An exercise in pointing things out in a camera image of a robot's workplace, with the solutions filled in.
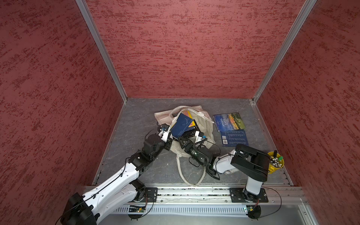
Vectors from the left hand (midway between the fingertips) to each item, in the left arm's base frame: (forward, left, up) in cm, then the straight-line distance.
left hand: (170, 134), depth 79 cm
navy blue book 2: (+11, -6, -8) cm, 15 cm away
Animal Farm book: (+21, -44, -15) cm, 51 cm away
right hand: (-1, -5, -5) cm, 7 cm away
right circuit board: (-35, -45, -19) cm, 60 cm away
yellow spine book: (+14, -14, -9) cm, 22 cm away
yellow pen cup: (-15, -55, -1) cm, 57 cm away
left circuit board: (-34, +18, -20) cm, 43 cm away
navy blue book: (+8, -43, -17) cm, 46 cm away
